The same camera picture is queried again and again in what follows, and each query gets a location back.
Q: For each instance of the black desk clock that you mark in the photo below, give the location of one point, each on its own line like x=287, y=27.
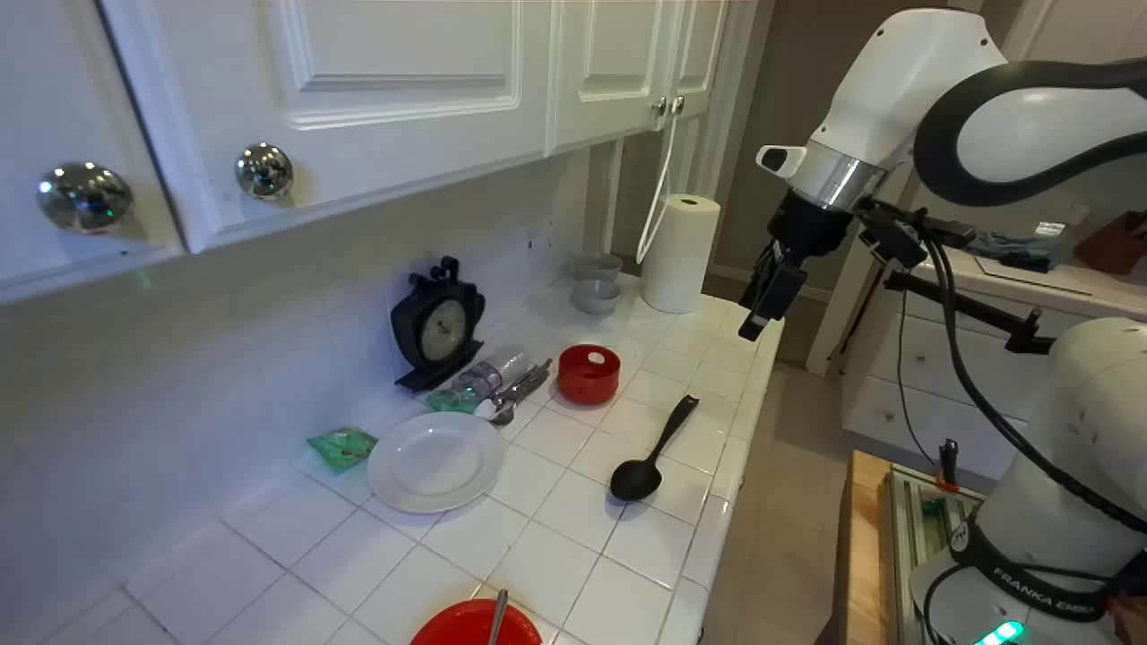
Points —
x=434, y=325

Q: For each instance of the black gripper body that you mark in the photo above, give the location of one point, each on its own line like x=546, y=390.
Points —
x=798, y=232

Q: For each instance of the white ceramic plate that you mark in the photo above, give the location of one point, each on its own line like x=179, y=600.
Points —
x=434, y=462

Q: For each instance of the green sponge packet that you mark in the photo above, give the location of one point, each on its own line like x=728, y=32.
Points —
x=341, y=445

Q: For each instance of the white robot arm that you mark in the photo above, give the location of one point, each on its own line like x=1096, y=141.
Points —
x=1059, y=537

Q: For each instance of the paper towel roll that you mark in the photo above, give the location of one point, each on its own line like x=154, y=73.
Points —
x=679, y=253

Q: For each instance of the black plastic serving spoon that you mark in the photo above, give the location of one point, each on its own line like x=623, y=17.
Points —
x=639, y=476

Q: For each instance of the metal spoon in bowl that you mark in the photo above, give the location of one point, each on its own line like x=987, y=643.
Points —
x=496, y=616

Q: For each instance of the left chrome cabinet knob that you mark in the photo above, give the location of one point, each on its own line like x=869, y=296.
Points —
x=83, y=195

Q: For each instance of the clear plastic bottle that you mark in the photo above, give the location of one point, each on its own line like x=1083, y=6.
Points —
x=484, y=377

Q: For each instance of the metal tongs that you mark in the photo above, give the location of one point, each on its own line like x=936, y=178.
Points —
x=517, y=390

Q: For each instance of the red bowl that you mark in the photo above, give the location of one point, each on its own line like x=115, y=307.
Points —
x=468, y=625

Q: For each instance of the chrome cabinet knob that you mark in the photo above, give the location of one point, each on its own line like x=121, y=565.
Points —
x=83, y=195
x=262, y=171

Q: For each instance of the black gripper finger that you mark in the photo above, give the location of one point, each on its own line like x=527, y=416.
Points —
x=749, y=325

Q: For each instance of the white upper cabinets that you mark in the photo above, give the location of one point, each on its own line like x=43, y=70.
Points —
x=369, y=98

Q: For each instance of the clear glass jar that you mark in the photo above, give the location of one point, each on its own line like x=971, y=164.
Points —
x=595, y=285

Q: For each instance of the red round container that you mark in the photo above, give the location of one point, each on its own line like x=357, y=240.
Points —
x=588, y=375

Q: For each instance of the right chrome cabinet knob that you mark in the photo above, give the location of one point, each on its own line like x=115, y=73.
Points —
x=262, y=171

